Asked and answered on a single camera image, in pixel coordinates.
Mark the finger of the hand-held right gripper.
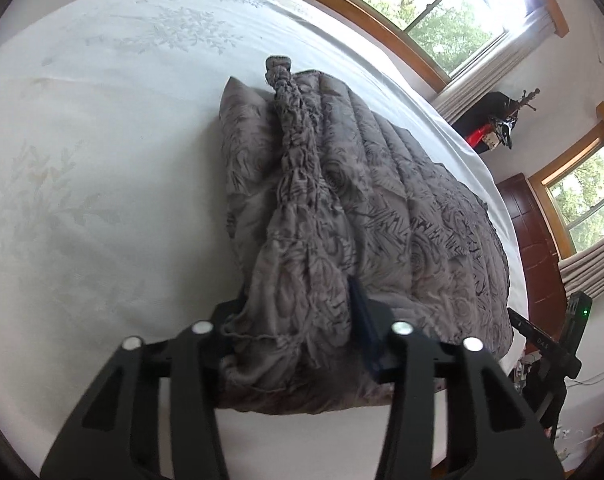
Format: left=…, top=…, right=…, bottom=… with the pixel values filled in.
left=524, top=362, right=567, bottom=431
left=506, top=307, right=581, bottom=377

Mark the grey quilted floral jacket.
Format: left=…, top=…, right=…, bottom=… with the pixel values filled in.
left=216, top=54, right=513, bottom=416

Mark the small wooden frame window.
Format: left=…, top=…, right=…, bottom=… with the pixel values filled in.
left=528, top=101, right=604, bottom=257

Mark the large wooden frame window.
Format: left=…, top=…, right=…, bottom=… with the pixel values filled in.
left=307, top=0, right=568, bottom=92

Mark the red hanging bag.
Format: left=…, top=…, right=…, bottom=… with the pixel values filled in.
left=466, top=127, right=491, bottom=152

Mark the bed with white sheet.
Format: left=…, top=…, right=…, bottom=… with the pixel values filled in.
left=0, top=0, right=530, bottom=480

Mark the black hanging garment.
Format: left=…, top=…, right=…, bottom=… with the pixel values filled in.
left=453, top=92, right=513, bottom=147

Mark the white pleated curtain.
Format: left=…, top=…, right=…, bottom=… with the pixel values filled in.
left=433, top=9, right=553, bottom=124

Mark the wooden coat rack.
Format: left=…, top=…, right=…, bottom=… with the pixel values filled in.
left=502, top=87, right=541, bottom=151

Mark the striped beige curtain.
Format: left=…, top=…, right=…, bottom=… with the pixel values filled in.
left=558, top=232, right=604, bottom=307

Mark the dark wooden headboard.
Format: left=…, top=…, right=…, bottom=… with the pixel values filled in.
left=496, top=172, right=568, bottom=333

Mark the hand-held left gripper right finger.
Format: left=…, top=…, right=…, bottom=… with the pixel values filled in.
left=348, top=275, right=565, bottom=480

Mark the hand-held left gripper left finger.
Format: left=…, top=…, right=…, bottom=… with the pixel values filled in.
left=41, top=291, right=247, bottom=480

